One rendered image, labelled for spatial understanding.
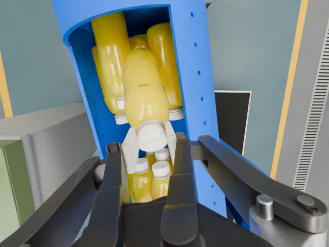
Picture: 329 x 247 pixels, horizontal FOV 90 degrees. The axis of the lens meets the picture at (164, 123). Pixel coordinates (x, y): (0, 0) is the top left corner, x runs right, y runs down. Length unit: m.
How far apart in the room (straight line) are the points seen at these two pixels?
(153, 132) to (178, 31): 0.15
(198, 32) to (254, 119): 1.56
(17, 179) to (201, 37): 0.58
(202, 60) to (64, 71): 1.44
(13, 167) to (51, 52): 1.22
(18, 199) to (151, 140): 0.50
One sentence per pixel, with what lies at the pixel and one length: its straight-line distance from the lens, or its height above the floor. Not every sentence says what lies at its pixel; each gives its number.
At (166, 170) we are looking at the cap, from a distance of 0.36.
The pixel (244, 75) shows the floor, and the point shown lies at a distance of 1.70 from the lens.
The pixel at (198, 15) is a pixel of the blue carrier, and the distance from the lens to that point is 0.32.
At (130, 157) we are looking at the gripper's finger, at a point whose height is 1.33.
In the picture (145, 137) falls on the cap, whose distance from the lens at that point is 0.20.
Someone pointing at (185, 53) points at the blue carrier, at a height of 1.22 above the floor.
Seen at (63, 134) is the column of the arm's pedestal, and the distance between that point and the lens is 0.85.
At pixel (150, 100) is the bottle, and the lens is 0.22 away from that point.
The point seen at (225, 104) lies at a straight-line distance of 1.48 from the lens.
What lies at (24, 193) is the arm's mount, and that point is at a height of 1.03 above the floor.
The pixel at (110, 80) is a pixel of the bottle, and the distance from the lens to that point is 0.36.
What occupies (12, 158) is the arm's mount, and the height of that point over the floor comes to 1.04.
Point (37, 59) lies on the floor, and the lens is 1.74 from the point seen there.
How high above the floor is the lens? 1.48
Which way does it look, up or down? 76 degrees down
